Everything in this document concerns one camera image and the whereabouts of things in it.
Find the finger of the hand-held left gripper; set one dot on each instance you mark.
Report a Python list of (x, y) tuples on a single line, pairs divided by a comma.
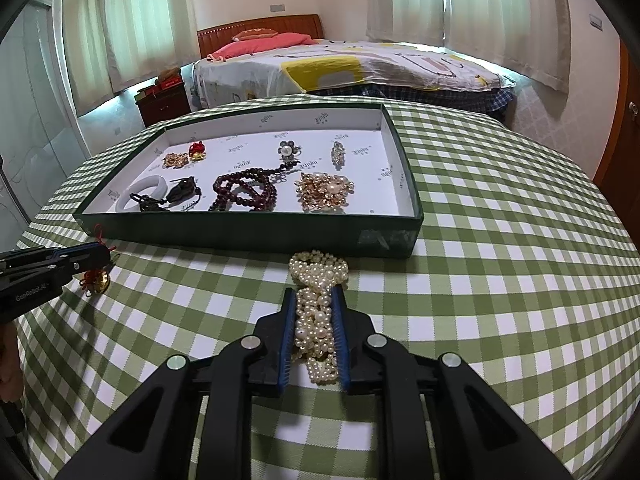
[(70, 272), (85, 254)]

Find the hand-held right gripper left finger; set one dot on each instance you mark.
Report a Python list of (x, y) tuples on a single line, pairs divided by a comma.
[(285, 345)]

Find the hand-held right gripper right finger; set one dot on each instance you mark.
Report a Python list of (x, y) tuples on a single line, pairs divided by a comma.
[(342, 345)]

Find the green shallow cardboard box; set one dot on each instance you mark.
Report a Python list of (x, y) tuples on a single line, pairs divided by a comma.
[(250, 230)]

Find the red knot gold tassel charm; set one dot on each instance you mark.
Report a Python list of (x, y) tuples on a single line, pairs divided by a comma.
[(175, 160)]

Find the silver rhinestone brooch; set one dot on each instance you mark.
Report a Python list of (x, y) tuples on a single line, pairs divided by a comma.
[(338, 152)]

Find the person's left hand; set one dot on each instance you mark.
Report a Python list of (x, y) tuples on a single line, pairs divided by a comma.
[(10, 360)]

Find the white jade bangle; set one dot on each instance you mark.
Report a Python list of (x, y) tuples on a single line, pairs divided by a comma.
[(122, 202)]

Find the dark wooden nightstand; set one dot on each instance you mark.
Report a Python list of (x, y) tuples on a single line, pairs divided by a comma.
[(165, 107)]

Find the green checkered tablecloth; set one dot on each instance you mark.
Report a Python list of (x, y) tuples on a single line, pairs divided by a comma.
[(500, 270)]

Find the red boxes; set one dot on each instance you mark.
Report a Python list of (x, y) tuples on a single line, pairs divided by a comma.
[(165, 87)]

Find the white curtain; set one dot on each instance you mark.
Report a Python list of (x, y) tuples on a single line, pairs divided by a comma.
[(90, 35), (505, 15), (150, 20), (405, 0)]

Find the orange pillow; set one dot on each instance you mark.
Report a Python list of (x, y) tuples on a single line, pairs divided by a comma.
[(255, 34)]

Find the pink pillow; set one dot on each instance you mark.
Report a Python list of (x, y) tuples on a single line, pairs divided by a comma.
[(265, 42)]

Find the blue plaid bed sheet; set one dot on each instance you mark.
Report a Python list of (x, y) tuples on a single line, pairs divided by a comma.
[(480, 102)]

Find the bed with patterned cover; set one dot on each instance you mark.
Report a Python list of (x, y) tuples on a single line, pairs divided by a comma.
[(390, 67)]

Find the wooden bed headboard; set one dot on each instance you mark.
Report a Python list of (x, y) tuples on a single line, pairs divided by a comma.
[(255, 25)]

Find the brown wooden door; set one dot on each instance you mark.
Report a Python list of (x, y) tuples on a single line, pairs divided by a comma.
[(622, 125)]

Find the wall socket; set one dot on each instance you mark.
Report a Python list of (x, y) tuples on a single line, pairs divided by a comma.
[(595, 20), (277, 8)]

